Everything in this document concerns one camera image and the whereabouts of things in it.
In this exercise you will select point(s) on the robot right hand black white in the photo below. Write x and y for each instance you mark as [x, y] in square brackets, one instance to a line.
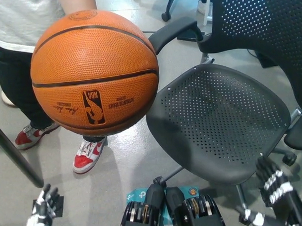
[285, 202]

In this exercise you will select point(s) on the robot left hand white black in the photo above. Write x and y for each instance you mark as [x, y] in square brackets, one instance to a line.
[42, 208]

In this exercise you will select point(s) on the orange NBA basketball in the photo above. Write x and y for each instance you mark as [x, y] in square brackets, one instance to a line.
[90, 70]

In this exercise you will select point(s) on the person's left red white sneaker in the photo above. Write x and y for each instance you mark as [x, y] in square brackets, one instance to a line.
[86, 157]

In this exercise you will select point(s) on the person's red white sneaker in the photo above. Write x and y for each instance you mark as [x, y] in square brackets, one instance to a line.
[30, 137]
[86, 157]

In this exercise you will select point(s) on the person's right red white sneaker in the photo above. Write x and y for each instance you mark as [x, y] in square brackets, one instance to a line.
[30, 137]

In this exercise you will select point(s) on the black perforated office chair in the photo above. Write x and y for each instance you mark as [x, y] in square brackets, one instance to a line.
[215, 115]

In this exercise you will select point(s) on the black chair leg with caster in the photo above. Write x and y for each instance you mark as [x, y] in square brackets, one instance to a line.
[167, 10]

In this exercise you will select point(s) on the black tape patch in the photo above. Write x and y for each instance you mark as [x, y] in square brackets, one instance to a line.
[59, 206]

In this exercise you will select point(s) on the black metal pole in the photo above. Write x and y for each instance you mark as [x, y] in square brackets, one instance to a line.
[16, 155]

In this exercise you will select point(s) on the white shoe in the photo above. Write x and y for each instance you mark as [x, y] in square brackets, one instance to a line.
[7, 99]

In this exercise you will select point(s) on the black trousers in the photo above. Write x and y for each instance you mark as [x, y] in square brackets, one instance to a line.
[13, 80]

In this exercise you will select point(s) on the black box on floor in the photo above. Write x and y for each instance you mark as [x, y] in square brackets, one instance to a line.
[265, 60]

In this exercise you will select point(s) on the grey t-shirt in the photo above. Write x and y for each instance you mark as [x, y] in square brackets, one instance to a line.
[18, 18]

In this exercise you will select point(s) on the black flat floor device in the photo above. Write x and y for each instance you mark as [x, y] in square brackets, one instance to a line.
[186, 36]

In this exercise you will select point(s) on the white furniture leg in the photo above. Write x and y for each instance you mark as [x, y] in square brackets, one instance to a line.
[206, 7]

